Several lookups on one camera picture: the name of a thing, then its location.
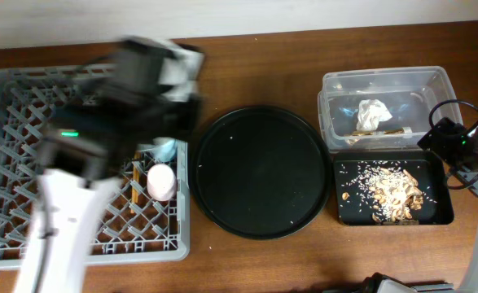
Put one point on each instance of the grey dishwasher rack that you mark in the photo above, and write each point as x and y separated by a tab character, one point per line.
134	229

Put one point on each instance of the gold snack wrapper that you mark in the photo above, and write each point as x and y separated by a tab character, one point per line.
358	134

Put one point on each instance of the black rectangular tray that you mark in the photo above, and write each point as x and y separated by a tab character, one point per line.
431	170

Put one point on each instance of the pink cup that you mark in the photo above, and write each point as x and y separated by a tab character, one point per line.
161	182

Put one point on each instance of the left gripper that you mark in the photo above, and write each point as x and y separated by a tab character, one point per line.
173	119

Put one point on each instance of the round black tray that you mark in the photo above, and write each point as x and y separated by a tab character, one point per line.
261	172

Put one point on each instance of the clear plastic bin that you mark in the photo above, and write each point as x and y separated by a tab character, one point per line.
409	93

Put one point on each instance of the white tissue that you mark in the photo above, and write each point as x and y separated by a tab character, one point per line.
370	113

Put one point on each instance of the blue cup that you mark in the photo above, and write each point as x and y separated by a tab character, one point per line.
162	149

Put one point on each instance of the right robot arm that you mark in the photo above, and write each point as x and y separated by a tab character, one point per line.
458	147

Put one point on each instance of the food scraps and rice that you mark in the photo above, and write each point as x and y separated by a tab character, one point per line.
382	192

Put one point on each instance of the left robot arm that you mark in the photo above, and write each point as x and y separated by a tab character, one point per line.
79	160

